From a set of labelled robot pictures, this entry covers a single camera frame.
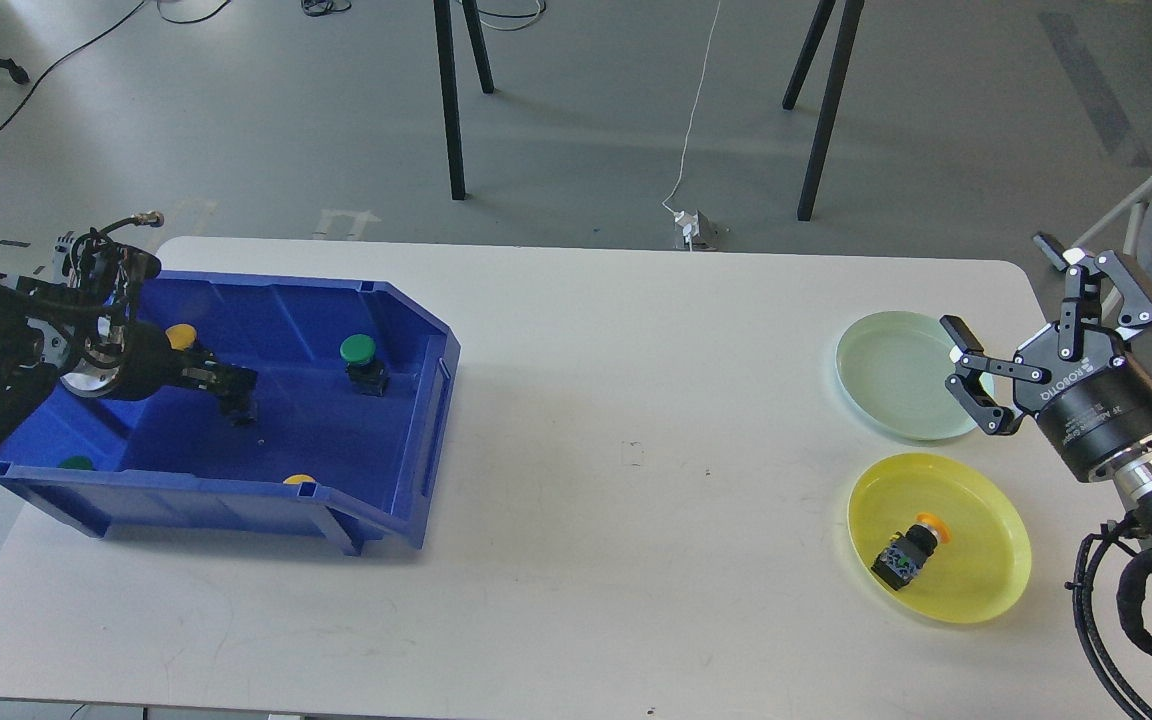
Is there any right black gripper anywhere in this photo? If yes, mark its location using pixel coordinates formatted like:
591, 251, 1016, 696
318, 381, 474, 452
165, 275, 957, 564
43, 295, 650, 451
940, 232, 1152, 482

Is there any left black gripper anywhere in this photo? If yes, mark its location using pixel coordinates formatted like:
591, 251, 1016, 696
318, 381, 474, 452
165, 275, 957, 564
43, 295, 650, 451
61, 323, 259, 401

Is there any green push button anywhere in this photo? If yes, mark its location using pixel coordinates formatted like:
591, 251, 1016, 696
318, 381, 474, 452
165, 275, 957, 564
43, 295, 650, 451
338, 333, 389, 397
218, 396, 257, 427

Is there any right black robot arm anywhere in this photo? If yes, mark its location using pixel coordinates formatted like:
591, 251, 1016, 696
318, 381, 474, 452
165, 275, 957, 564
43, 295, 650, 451
940, 232, 1152, 719

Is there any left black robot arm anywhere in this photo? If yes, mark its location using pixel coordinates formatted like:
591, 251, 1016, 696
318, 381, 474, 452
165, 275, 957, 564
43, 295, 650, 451
0, 211, 259, 445

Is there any yellow push button back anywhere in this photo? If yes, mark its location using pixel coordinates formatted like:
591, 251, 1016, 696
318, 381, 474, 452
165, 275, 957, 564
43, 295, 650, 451
164, 323, 210, 356

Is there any light green plate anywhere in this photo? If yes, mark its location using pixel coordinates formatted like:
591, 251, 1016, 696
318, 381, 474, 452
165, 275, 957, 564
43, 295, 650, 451
835, 311, 978, 444

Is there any green push button front corner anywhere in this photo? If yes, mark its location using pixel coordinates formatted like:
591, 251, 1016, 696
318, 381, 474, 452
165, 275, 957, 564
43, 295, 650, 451
58, 455, 94, 471

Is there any yellow plate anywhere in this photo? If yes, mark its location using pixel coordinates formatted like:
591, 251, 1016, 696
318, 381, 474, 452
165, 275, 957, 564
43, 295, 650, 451
846, 454, 1032, 624

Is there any blue plastic bin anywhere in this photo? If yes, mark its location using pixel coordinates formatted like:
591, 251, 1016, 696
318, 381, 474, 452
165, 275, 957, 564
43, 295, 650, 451
0, 272, 460, 555

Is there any black stand leg right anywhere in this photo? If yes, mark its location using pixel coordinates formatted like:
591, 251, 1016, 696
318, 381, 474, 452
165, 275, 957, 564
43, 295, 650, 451
781, 1, 867, 222

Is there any black stand leg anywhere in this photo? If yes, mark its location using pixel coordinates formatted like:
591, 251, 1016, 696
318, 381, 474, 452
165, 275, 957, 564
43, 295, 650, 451
781, 1, 867, 222
431, 1, 495, 202

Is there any white power adapter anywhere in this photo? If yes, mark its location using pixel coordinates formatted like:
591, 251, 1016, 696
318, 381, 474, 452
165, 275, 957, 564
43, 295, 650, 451
673, 211, 719, 252

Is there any black stand leg left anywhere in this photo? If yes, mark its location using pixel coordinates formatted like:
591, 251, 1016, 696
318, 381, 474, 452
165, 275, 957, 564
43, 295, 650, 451
431, 1, 495, 202

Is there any black floor cable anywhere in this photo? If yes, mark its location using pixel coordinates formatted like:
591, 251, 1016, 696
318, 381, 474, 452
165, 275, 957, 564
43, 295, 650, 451
0, 0, 545, 181

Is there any white cable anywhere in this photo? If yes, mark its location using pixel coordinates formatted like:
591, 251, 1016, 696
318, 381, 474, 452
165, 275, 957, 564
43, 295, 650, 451
661, 0, 723, 213

